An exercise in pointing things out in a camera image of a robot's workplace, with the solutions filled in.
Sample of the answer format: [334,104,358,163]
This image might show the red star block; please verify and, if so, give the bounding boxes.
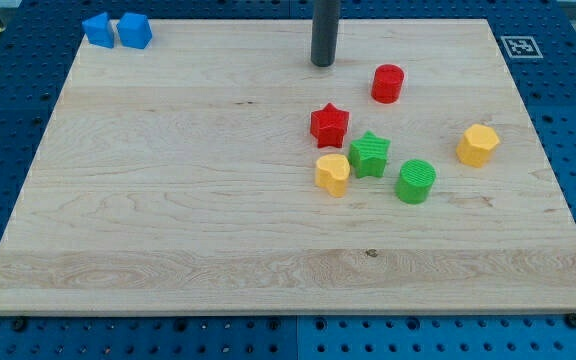
[310,103,350,148]

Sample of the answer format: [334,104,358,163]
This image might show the yellow hexagon block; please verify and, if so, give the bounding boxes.
[456,124,500,168]

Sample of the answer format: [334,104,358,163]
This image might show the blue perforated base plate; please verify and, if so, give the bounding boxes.
[0,0,576,359]

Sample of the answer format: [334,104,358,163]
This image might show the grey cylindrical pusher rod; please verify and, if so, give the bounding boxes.
[310,0,341,67]

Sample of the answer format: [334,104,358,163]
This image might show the blue cube block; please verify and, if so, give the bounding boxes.
[117,12,152,49]

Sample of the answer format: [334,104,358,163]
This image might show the red cylinder block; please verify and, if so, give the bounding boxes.
[371,64,405,104]

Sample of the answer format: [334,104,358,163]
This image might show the white fiducial marker tag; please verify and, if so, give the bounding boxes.
[500,35,543,59]

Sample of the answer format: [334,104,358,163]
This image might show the blue pentagon block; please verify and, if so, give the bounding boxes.
[82,12,115,48]

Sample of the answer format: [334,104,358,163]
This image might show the green star block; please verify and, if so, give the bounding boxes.
[348,131,391,178]

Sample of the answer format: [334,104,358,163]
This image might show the light wooden board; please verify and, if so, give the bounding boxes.
[0,19,576,316]

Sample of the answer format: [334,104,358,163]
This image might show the yellow heart block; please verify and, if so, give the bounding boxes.
[315,154,350,197]

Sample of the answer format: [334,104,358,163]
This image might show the green cylinder block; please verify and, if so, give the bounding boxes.
[394,159,436,204]

